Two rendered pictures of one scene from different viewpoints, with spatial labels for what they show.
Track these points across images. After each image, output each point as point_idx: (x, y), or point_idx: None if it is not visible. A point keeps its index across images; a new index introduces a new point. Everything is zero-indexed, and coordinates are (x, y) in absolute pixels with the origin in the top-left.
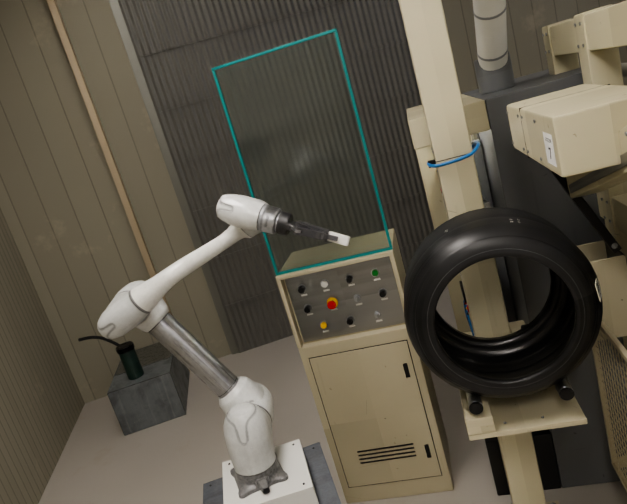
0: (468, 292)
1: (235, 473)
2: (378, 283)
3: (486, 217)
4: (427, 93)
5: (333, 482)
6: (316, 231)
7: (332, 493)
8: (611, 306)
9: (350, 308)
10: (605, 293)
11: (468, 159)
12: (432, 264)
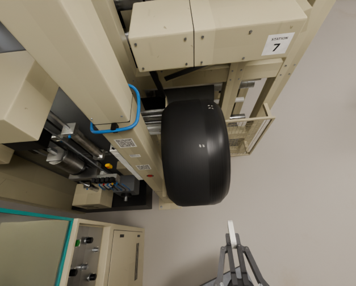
0: (157, 168)
1: None
2: (82, 242)
3: (202, 118)
4: (97, 54)
5: (215, 279)
6: (253, 257)
7: (224, 278)
8: None
9: (85, 276)
10: None
11: (133, 100)
12: (227, 163)
